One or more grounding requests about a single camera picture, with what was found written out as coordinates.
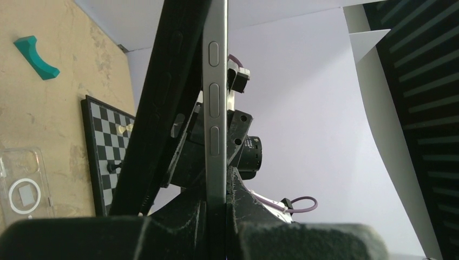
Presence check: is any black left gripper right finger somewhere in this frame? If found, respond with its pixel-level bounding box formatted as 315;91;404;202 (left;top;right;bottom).
226;166;389;259

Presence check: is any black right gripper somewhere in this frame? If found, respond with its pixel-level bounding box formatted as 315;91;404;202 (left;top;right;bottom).
161;102;253;189

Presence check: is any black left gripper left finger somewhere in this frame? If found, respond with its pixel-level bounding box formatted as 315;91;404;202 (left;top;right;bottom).
1;188;206;259

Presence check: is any black phone case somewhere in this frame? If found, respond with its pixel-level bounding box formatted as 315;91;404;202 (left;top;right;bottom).
109;1;211;216

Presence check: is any clear phone case white ring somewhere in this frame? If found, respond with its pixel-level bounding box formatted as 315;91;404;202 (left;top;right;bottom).
0;147;55;234

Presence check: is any black phone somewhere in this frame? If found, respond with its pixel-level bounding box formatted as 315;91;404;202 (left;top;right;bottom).
202;0;228;259

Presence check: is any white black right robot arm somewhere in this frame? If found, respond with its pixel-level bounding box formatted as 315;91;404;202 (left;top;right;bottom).
162;103;292;223

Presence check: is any white chess piece short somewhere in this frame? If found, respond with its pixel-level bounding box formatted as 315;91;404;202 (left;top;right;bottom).
116;123;133;135

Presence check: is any black chess piece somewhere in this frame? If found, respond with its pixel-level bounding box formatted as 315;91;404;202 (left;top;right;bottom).
107;162;122;173

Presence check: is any black white chessboard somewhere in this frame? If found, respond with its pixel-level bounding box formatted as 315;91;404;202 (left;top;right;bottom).
81;95;135;216

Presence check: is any teal curved toy block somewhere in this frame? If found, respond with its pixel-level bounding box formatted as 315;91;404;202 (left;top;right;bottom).
14;35;60;80

